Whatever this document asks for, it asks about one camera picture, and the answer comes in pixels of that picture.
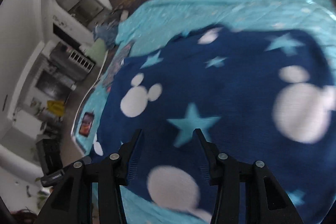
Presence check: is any yellow bag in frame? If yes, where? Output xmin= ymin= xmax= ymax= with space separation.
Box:
xmin=47 ymin=100 xmax=65 ymax=117

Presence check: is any wall mirror alcove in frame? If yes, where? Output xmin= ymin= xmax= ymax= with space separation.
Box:
xmin=55 ymin=0 xmax=109 ymax=31

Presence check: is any white shelf rack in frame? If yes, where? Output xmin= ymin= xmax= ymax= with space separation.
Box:
xmin=68 ymin=50 xmax=95 ymax=73

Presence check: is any blue denim clothes pile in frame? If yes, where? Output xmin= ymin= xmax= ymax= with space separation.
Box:
xmin=93 ymin=24 xmax=118 ymax=49

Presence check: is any floral pink folded garment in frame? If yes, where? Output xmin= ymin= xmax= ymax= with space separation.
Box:
xmin=102 ymin=40 xmax=135 ymax=89

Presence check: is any smartphone with colourful screen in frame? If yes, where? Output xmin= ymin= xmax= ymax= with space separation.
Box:
xmin=79 ymin=112 xmax=95 ymax=138

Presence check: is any turquoise star quilt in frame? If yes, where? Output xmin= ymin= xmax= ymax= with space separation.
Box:
xmin=76 ymin=0 xmax=336 ymax=224

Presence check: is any navy star fleece robe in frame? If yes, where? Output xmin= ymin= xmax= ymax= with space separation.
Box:
xmin=91 ymin=26 xmax=335 ymax=223

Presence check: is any green cushion left side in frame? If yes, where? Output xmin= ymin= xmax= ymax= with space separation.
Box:
xmin=85 ymin=38 xmax=107 ymax=67

